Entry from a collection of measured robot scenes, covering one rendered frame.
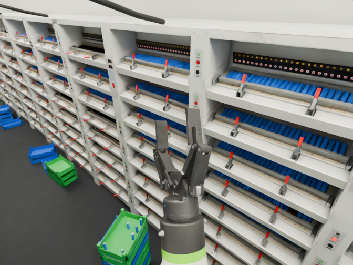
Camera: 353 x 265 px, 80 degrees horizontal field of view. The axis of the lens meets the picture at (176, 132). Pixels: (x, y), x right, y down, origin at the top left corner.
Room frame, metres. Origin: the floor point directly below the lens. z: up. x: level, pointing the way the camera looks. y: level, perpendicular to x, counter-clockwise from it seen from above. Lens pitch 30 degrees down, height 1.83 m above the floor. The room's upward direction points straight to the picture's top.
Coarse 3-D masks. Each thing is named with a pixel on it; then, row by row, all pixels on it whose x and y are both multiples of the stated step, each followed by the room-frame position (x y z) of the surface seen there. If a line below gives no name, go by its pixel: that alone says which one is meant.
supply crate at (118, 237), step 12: (120, 216) 1.02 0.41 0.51; (132, 216) 1.03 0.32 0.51; (144, 216) 0.99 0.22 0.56; (120, 228) 0.95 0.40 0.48; (132, 228) 0.95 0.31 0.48; (108, 240) 0.86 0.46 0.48; (120, 240) 0.86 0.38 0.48; (132, 240) 0.86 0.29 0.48; (108, 252) 0.75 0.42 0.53; (120, 252) 0.77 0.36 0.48
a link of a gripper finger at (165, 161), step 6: (156, 150) 0.42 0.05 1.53; (162, 156) 0.41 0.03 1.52; (168, 156) 0.41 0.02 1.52; (162, 162) 0.39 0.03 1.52; (168, 162) 0.39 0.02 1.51; (168, 168) 0.37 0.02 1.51; (174, 168) 0.38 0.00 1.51; (168, 174) 0.36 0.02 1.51; (168, 180) 0.34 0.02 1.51; (168, 186) 0.33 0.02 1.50
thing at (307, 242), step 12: (204, 180) 0.95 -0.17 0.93; (216, 180) 0.94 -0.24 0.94; (216, 192) 0.86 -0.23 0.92; (228, 192) 0.85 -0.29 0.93; (228, 204) 0.82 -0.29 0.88; (240, 204) 0.78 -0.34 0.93; (252, 216) 0.72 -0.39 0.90; (264, 216) 0.70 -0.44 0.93; (276, 228) 0.64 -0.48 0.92; (288, 228) 0.63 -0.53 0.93; (300, 228) 0.63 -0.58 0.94; (300, 240) 0.58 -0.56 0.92; (312, 240) 0.57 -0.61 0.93
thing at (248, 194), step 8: (216, 176) 0.95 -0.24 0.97; (224, 184) 0.90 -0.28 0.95; (232, 184) 0.88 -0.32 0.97; (240, 192) 0.83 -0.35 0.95; (248, 192) 0.82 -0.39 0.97; (256, 200) 0.78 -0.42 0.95; (264, 200) 0.76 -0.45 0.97; (264, 208) 0.73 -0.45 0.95; (272, 208) 0.72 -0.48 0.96; (280, 208) 0.71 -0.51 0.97; (288, 216) 0.67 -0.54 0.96; (304, 224) 0.63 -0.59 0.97
